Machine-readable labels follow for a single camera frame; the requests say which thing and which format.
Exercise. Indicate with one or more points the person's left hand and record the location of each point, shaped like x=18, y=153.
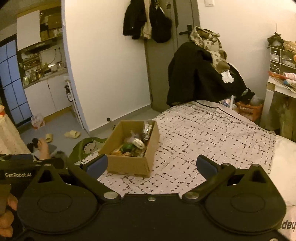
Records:
x=7, y=218

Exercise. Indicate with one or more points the plastic bag on floor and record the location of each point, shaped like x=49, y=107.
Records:
x=37, y=121

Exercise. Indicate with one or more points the desk drawer organizer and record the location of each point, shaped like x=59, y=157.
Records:
x=281, y=61

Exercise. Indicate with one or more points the dark spray bottle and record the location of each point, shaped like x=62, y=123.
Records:
x=68, y=93

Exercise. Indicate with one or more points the patterned beige garment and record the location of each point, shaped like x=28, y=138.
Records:
x=209, y=41

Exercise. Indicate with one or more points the yellow slipper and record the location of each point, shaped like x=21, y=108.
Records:
x=72, y=134
x=48, y=137

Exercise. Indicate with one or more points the green cartoon floor mat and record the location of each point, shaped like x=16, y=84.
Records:
x=86, y=147

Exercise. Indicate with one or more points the white kitchen cabinet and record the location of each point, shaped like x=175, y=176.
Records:
x=49, y=96

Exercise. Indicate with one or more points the snack bags in box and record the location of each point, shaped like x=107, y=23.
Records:
x=136, y=144

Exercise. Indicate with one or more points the bare foot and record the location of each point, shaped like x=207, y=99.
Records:
x=43, y=149

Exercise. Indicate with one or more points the white patterned bed sheet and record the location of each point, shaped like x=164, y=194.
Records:
x=193, y=129

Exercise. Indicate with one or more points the clothes hanging on door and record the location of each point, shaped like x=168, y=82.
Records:
x=146, y=19

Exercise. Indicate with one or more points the brown cardboard box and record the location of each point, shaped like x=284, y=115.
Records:
x=131, y=166

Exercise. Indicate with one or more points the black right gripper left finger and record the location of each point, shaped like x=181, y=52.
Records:
x=88, y=173

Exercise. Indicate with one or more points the orange plastic basket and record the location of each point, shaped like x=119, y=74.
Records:
x=253, y=113

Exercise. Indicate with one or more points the white desk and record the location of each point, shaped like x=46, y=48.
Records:
x=279, y=106

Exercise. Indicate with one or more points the black coat on chair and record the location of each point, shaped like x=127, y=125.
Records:
x=192, y=77

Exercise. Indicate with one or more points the grey door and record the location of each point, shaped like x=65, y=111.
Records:
x=184, y=16

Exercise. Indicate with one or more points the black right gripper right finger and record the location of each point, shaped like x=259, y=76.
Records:
x=214, y=174

